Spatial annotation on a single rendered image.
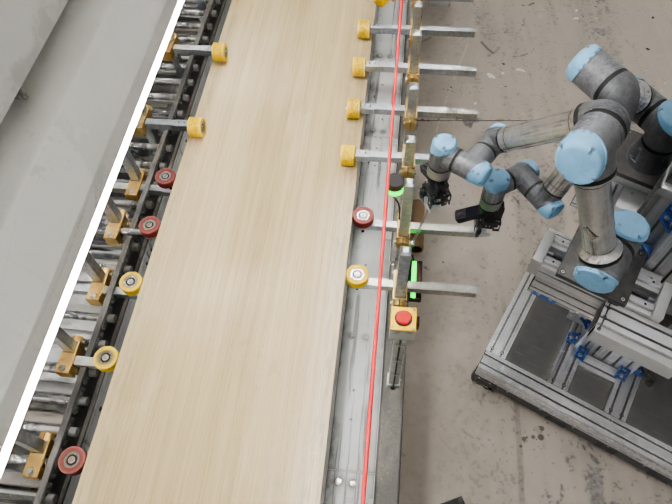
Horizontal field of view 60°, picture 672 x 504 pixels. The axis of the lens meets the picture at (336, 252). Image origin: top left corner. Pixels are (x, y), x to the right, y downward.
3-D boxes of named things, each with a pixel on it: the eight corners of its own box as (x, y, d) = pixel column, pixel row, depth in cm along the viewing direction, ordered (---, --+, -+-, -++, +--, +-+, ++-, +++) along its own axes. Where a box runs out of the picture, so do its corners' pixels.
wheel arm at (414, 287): (474, 290, 205) (476, 285, 201) (474, 299, 203) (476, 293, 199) (352, 281, 208) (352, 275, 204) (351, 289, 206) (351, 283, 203)
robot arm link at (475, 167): (502, 152, 169) (470, 136, 173) (482, 177, 165) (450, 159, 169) (497, 170, 176) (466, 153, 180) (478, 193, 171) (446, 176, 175)
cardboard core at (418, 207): (425, 199, 317) (424, 245, 302) (424, 208, 324) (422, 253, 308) (411, 198, 318) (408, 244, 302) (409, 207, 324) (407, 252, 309)
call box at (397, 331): (414, 319, 164) (417, 307, 158) (413, 342, 161) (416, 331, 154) (390, 317, 165) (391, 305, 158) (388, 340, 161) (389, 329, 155)
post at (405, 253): (401, 312, 217) (412, 245, 176) (401, 321, 215) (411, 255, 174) (392, 311, 217) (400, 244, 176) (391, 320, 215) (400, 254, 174)
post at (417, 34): (412, 116, 267) (422, 28, 226) (411, 121, 265) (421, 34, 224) (404, 115, 268) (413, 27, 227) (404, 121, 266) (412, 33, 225)
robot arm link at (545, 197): (667, 94, 157) (559, 219, 190) (638, 70, 162) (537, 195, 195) (647, 95, 151) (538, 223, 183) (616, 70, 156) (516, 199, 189)
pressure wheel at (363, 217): (374, 223, 224) (374, 206, 214) (372, 240, 219) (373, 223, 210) (353, 221, 224) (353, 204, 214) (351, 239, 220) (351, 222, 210)
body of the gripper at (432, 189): (428, 210, 191) (432, 188, 180) (419, 190, 195) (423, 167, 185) (450, 205, 191) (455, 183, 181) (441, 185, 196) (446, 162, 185)
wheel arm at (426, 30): (473, 33, 259) (475, 26, 256) (474, 38, 257) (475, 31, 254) (363, 28, 263) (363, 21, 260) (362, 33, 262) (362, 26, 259)
